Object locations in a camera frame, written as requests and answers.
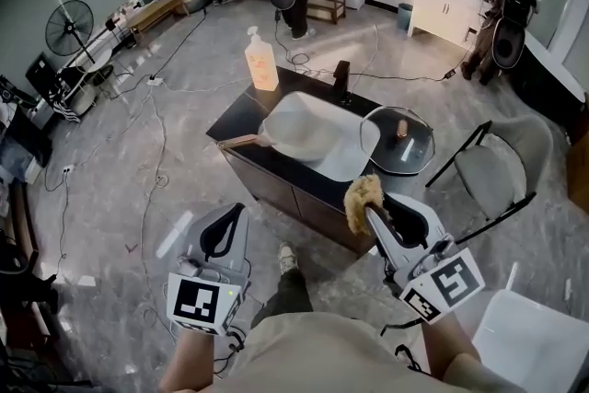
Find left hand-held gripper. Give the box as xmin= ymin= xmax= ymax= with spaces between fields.
xmin=166 ymin=202 xmax=252 ymax=338

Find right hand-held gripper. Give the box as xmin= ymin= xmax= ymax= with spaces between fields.
xmin=365 ymin=192 xmax=487 ymax=326

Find tan loofah scrub brush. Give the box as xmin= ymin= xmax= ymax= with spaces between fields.
xmin=343 ymin=174 xmax=385 ymax=238

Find white pan with wooden handle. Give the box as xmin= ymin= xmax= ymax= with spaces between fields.
xmin=216 ymin=104 xmax=346 ymax=163

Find person's right forearm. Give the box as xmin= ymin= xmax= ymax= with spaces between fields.
xmin=419 ymin=312 xmax=485 ymax=393

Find person's left forearm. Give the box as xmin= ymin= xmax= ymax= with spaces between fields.
xmin=158 ymin=325 xmax=233 ymax=393

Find person's pale sneaker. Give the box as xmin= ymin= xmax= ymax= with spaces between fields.
xmin=277 ymin=241 xmax=300 ymax=275

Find dark sink cabinet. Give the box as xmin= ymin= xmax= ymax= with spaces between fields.
xmin=205 ymin=64 xmax=437 ymax=258

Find glass lid with wooden knob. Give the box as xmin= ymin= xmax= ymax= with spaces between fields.
xmin=358 ymin=104 xmax=436 ymax=177

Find white sink basin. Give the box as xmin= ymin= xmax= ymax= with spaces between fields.
xmin=265 ymin=90 xmax=379 ymax=181

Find person's dark trouser leg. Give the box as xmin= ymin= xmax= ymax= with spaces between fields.
xmin=250 ymin=266 xmax=315 ymax=329

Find grey chair with black legs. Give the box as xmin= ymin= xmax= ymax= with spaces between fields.
xmin=424 ymin=113 xmax=555 ymax=246

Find person's beige shirt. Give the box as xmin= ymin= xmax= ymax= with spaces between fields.
xmin=219 ymin=311 xmax=528 ymax=393

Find black faucet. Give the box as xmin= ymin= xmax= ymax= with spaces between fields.
xmin=332 ymin=59 xmax=354 ymax=105

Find clear orange pump soap bottle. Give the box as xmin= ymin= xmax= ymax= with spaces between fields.
xmin=244 ymin=26 xmax=280 ymax=93

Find striped black white cloth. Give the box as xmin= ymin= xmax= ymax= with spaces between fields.
xmin=47 ymin=89 xmax=83 ymax=124

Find teal waste bin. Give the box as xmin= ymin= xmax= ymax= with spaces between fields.
xmin=397 ymin=2 xmax=414 ymax=32

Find round white side table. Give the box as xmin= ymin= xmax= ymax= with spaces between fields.
xmin=81 ymin=47 xmax=115 ymax=75

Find black bathtub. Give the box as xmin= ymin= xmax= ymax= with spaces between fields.
xmin=509 ymin=30 xmax=589 ymax=131

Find white vanity cabinet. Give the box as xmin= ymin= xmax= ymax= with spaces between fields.
xmin=407 ymin=0 xmax=485 ymax=48

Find wooden bench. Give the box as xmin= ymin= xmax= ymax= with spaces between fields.
xmin=125 ymin=0 xmax=186 ymax=46

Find black standing fan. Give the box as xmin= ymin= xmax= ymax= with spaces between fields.
xmin=44 ymin=0 xmax=97 ymax=66

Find white floor cable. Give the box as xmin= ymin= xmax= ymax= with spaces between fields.
xmin=135 ymin=85 xmax=172 ymax=272

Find black floor cable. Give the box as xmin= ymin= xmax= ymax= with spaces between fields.
xmin=149 ymin=6 xmax=208 ymax=80

